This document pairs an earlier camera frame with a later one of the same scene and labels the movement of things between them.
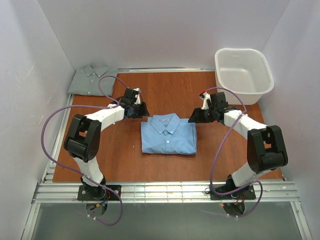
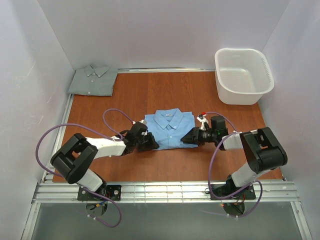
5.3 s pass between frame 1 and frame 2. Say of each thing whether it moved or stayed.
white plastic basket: stayed
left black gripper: moved
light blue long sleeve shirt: moved
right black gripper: moved
